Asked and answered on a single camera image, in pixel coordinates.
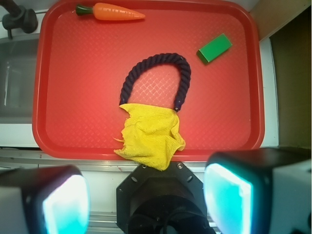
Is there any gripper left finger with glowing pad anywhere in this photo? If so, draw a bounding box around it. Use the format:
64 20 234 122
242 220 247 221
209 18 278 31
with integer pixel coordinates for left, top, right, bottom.
0 165 91 234

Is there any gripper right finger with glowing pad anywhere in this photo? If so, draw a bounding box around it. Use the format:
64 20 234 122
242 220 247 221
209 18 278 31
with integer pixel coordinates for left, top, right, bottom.
203 147 312 234

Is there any green rectangular block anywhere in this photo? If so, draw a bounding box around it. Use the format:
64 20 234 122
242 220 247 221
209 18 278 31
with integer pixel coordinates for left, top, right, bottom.
196 34 233 64

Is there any yellow cloth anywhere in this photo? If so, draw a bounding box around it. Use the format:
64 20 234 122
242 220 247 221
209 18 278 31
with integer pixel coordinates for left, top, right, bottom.
114 103 186 171

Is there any red plastic tray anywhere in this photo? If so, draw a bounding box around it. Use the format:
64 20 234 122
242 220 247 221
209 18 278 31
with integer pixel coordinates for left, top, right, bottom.
32 0 264 161

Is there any grey sink basin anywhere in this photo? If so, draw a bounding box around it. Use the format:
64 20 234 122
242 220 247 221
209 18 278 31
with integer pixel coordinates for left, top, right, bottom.
0 36 39 124

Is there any dark faucet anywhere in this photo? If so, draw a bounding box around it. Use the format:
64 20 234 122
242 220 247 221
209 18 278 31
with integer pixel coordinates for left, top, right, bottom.
0 0 38 39

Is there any orange toy carrot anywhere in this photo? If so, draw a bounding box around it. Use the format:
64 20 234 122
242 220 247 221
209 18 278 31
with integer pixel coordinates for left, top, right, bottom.
75 2 146 21

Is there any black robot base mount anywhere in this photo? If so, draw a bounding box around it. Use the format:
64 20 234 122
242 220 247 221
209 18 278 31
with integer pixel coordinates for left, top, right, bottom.
116 162 215 234

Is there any dark purple rope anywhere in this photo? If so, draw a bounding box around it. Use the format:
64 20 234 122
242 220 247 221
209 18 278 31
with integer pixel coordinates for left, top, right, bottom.
119 54 192 113

